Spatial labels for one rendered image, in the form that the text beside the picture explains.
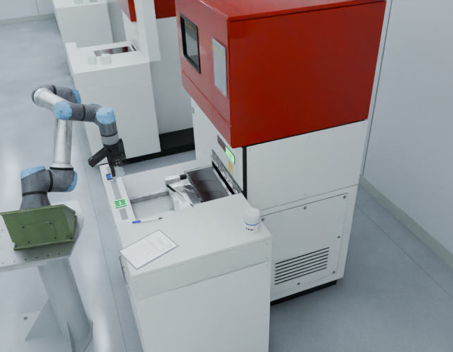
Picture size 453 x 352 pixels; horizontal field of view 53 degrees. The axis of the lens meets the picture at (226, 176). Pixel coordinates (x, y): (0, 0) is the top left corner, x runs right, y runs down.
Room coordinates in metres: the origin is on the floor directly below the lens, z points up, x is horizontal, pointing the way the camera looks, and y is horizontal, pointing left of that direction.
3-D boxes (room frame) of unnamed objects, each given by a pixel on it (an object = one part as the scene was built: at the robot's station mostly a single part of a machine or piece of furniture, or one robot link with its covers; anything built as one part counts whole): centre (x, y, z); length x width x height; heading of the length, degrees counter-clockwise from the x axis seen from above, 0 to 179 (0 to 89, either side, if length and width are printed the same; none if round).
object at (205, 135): (2.19, 0.05, 1.02); 0.82 x 0.03 x 0.40; 20
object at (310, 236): (2.31, -0.27, 0.41); 0.82 x 0.71 x 0.82; 20
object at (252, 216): (1.53, -0.10, 1.01); 0.07 x 0.07 x 0.10
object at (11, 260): (1.74, 0.96, 0.75); 0.45 x 0.44 x 0.13; 101
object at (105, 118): (1.76, 0.51, 1.40); 0.09 x 0.08 x 0.11; 36
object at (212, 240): (1.54, 0.16, 0.89); 0.62 x 0.35 x 0.14; 110
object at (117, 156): (1.76, 0.50, 1.25); 0.09 x 0.08 x 0.12; 110
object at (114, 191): (1.87, 0.56, 0.89); 0.55 x 0.09 x 0.14; 20
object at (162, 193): (2.03, 0.30, 0.84); 0.50 x 0.02 x 0.03; 110
